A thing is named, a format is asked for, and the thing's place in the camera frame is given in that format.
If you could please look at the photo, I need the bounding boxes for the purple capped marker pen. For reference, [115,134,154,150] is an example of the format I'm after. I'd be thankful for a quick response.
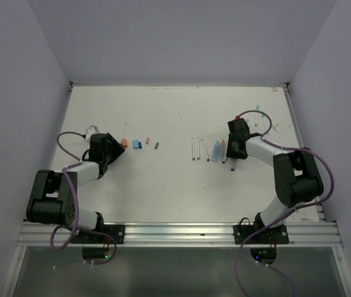
[201,139,210,161]

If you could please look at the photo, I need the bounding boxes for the light blue highlighter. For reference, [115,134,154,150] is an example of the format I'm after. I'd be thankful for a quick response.
[211,141,220,162]

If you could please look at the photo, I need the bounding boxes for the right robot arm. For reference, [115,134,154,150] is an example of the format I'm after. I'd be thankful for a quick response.
[226,118,324,243]

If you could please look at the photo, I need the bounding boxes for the light blue highlighter cap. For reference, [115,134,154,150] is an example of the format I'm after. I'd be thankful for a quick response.
[132,139,139,149]

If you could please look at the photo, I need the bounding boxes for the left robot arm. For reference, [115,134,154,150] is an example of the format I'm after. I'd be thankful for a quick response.
[26,133,125,243]

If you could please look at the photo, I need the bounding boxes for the orange highlighter cap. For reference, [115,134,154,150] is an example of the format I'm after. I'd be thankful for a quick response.
[121,139,128,148]

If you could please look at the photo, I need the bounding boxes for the dark blue capped marker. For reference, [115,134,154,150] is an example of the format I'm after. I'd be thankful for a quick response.
[231,158,237,171]

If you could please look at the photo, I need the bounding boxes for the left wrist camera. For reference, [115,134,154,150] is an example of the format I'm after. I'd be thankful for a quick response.
[84,125,99,142]

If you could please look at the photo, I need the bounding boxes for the aluminium rail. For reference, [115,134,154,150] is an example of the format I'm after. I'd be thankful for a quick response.
[16,220,345,248]

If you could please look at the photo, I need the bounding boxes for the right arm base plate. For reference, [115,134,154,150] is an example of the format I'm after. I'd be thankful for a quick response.
[233,218,290,245]

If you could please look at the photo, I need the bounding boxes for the peach capped marker pen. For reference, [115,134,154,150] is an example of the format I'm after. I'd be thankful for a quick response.
[194,137,201,160]

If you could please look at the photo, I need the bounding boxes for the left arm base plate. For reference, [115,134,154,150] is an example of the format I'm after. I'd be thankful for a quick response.
[71,224,126,244]

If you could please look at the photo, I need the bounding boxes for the green capped marker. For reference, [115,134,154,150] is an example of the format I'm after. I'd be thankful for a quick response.
[254,105,260,127]
[261,114,270,131]

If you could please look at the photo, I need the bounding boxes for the orange highlighter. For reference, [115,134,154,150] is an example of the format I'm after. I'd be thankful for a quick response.
[219,140,226,160]

